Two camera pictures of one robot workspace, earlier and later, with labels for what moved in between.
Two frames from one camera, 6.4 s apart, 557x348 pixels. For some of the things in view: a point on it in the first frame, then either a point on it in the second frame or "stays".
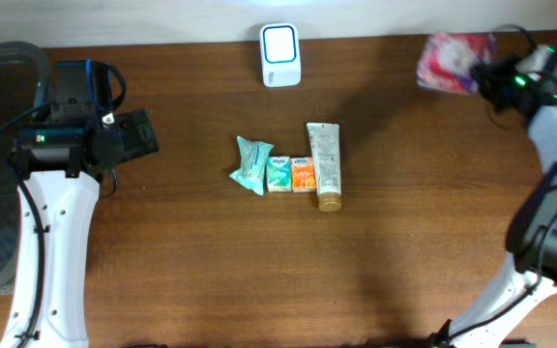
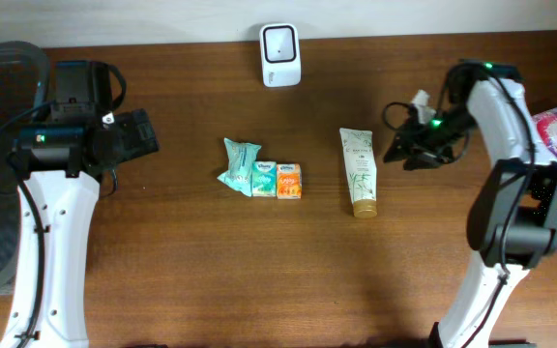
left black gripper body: (133, 139) stays
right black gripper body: (497, 82) to (431, 140)
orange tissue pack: (303, 174) to (288, 181)
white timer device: (280, 54) stays
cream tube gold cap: (326, 145) to (360, 161)
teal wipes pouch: (251, 170) to (239, 170)
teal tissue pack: (278, 173) to (264, 179)
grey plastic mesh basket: (5, 80) stays
